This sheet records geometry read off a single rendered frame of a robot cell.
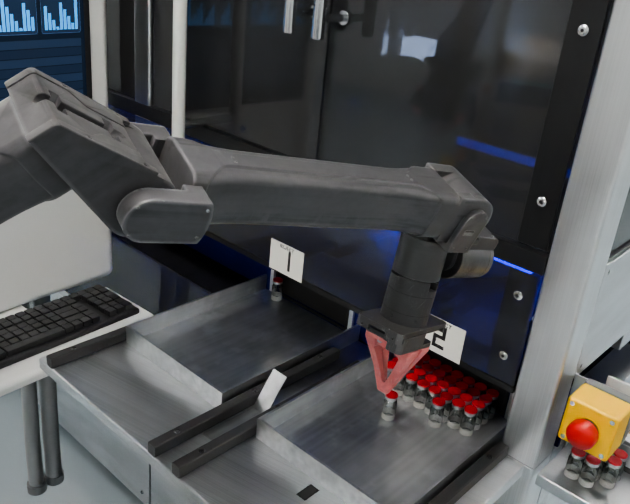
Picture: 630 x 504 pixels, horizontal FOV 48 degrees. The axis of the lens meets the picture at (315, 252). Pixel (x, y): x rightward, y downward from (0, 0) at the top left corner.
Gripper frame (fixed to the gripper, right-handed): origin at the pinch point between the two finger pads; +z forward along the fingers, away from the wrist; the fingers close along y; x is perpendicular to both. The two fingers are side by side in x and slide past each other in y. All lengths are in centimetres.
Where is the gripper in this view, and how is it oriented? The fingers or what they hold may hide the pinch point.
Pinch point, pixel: (384, 385)
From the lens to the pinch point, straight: 88.9
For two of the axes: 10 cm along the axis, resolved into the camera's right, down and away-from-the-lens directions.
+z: -2.2, 9.4, 2.7
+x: -7.3, -3.4, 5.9
